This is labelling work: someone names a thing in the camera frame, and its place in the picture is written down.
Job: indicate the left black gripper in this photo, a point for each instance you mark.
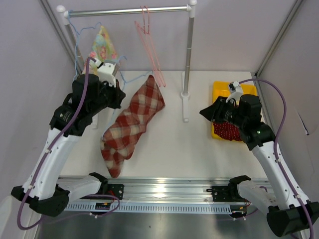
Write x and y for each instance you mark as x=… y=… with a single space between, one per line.
x=118 y=94

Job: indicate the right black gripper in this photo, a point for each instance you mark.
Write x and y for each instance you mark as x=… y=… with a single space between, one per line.
x=214 y=112

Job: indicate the blue wire hanger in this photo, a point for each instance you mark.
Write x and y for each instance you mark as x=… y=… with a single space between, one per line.
x=77 y=44
x=125 y=82

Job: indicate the floral pastel skirt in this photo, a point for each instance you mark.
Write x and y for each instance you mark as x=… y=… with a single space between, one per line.
x=104 y=52

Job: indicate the red plaid cloth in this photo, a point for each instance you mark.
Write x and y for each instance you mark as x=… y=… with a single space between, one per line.
x=120 y=139

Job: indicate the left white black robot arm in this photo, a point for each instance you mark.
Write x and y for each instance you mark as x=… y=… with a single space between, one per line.
x=41 y=191

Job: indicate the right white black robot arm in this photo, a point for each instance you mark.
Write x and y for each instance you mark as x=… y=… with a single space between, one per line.
x=289 y=209

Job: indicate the red polka dot cloth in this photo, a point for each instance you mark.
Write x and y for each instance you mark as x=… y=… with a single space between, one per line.
x=225 y=131

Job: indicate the yellow plastic tray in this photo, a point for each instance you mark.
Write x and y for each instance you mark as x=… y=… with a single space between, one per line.
x=221 y=89

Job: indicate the white metal clothes rack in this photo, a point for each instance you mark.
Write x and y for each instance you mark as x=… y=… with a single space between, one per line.
x=190 y=8

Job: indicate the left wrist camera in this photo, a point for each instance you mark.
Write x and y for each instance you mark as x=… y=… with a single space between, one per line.
x=106 y=71

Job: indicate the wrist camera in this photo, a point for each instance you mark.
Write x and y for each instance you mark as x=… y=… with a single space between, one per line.
x=236 y=91
x=106 y=71

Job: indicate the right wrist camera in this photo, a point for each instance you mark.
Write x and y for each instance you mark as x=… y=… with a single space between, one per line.
x=236 y=91

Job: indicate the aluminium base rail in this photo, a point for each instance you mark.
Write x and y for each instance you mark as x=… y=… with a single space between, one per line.
x=185 y=191

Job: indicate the white slotted cable duct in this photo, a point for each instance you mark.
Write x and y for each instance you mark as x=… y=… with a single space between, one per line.
x=150 y=208

